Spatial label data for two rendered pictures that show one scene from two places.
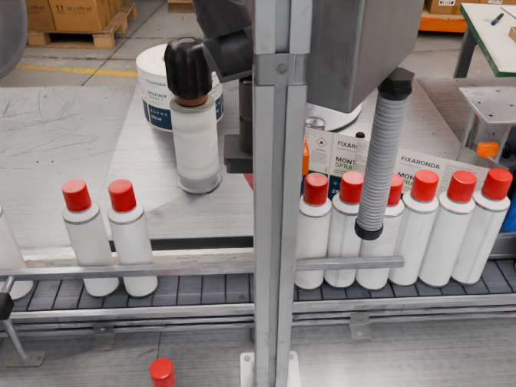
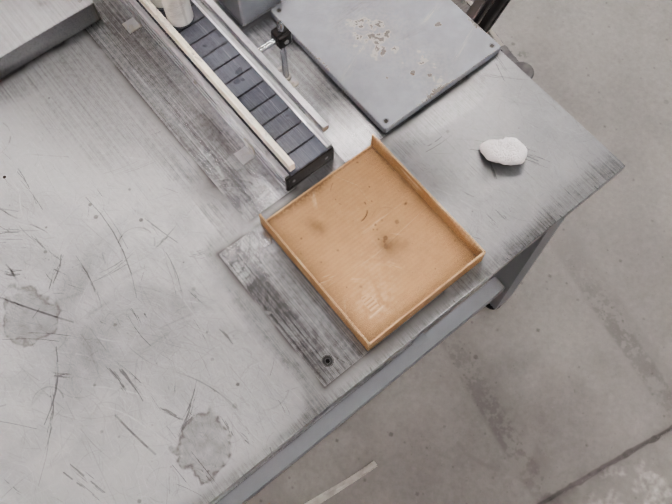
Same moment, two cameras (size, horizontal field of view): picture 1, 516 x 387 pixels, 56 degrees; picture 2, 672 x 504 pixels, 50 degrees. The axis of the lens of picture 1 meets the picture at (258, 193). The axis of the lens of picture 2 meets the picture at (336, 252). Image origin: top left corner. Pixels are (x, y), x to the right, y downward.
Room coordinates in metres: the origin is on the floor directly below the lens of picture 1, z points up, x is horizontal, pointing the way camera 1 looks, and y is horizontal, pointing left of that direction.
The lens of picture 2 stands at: (0.82, 1.40, 2.01)
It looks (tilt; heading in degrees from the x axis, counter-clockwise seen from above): 68 degrees down; 235
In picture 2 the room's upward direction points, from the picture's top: 1 degrees counter-clockwise
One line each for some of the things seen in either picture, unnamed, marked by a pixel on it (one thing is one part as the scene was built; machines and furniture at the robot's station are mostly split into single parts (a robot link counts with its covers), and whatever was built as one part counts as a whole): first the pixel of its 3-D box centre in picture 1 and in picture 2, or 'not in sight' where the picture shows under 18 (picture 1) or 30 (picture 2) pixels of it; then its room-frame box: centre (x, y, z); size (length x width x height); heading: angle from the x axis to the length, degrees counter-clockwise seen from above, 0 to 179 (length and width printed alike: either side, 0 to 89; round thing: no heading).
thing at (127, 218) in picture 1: (131, 239); not in sight; (0.53, 0.19, 0.98); 0.05 x 0.05 x 0.20
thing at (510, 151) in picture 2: not in sight; (504, 150); (0.19, 1.03, 0.85); 0.08 x 0.07 x 0.04; 100
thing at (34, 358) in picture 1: (24, 358); not in sight; (0.43, 0.35, 0.83); 0.06 x 0.03 x 0.01; 90
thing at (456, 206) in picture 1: (447, 230); not in sight; (0.55, -0.29, 0.98); 0.05 x 0.05 x 0.20
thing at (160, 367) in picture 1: (162, 373); not in sight; (0.39, 0.14, 0.85); 0.03 x 0.03 x 0.03
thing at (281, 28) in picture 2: not in sight; (274, 57); (0.43, 0.66, 0.91); 0.07 x 0.03 x 0.16; 3
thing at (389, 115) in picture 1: (380, 162); not in sight; (0.45, -0.14, 1.18); 0.04 x 0.04 x 0.21
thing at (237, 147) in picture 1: (259, 134); not in sight; (0.60, 0.00, 1.12); 0.10 x 0.07 x 0.07; 92
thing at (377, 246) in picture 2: not in sight; (370, 237); (0.49, 1.03, 0.85); 0.30 x 0.26 x 0.04; 93
